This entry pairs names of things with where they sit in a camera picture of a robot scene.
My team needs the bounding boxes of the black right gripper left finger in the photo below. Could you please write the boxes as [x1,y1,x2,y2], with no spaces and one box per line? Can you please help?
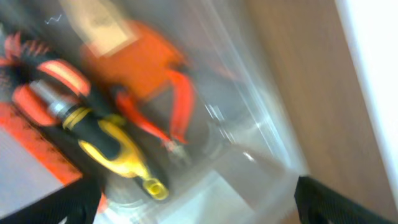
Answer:
[1,177,101,224]

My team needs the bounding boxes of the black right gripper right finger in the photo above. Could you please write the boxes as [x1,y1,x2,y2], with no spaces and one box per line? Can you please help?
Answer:
[294,176,394,224]

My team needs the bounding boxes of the yellow black screwdriver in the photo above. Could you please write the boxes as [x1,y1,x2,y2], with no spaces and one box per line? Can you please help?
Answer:
[29,80,170,201]

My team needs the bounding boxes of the red handled wire cutters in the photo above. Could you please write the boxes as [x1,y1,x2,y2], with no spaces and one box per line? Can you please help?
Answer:
[114,69,196,153]

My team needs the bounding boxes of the orange black needle-nose pliers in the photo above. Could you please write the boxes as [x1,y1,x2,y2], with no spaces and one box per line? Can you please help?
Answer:
[1,32,98,131]

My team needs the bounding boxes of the orange scraper wooden handle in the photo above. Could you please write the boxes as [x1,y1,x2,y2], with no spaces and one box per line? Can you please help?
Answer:
[60,0,187,100]

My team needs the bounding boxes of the clear plastic container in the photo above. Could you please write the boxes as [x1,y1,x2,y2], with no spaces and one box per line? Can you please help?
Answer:
[1,1,306,223]

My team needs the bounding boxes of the red screwdriver bit holder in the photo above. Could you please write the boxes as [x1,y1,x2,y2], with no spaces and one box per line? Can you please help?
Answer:
[1,103,83,216]

